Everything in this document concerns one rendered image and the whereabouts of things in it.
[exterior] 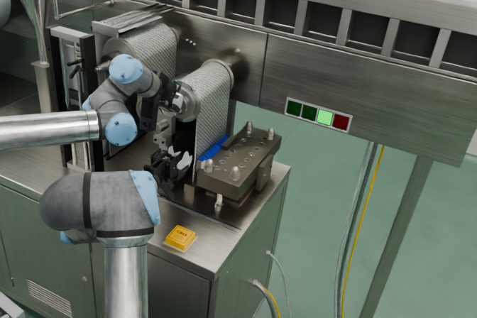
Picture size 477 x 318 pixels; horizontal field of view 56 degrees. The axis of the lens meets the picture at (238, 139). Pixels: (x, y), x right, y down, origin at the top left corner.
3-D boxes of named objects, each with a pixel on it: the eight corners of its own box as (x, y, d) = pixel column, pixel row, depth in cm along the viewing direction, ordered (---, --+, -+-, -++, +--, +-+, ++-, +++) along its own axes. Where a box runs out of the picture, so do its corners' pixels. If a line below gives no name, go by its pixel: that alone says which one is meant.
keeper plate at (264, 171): (255, 189, 167) (258, 165, 162) (265, 176, 175) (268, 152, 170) (260, 192, 166) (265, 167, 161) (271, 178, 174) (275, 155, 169)
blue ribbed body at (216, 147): (196, 165, 160) (196, 157, 158) (223, 140, 177) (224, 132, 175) (204, 169, 159) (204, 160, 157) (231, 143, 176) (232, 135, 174)
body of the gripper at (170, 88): (183, 86, 138) (166, 73, 127) (172, 112, 137) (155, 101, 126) (162, 80, 140) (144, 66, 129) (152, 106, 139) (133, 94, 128)
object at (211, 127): (194, 164, 159) (196, 118, 150) (223, 135, 178) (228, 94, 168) (195, 164, 159) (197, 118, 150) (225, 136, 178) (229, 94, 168)
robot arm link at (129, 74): (99, 69, 115) (122, 45, 114) (121, 83, 125) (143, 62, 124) (116, 88, 112) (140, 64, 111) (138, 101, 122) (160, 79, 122)
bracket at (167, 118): (152, 191, 163) (152, 117, 147) (162, 182, 168) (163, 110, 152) (164, 195, 161) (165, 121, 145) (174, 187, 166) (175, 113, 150)
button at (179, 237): (165, 243, 141) (165, 237, 140) (177, 229, 146) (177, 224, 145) (184, 251, 139) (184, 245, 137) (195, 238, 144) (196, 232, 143)
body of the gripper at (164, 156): (181, 153, 138) (159, 172, 128) (181, 176, 142) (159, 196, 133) (160, 146, 141) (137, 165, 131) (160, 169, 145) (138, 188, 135)
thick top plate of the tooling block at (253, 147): (196, 185, 156) (196, 171, 153) (244, 136, 188) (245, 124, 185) (237, 201, 151) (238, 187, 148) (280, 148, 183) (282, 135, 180)
